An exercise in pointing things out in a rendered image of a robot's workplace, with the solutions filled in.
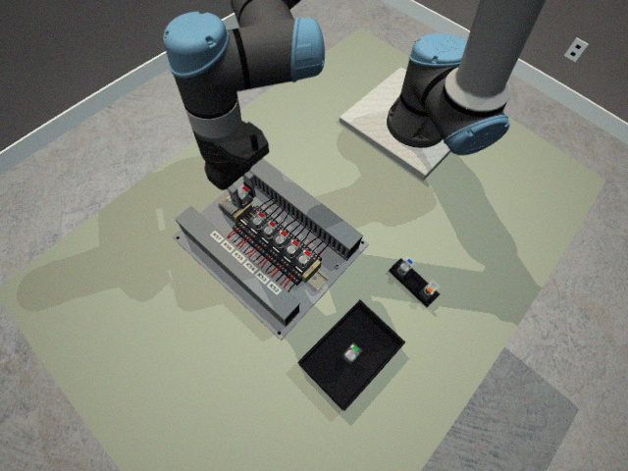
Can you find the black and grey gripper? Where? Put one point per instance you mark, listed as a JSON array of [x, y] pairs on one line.
[[242, 143]]

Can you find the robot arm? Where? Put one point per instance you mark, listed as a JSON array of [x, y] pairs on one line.
[[211, 63]]

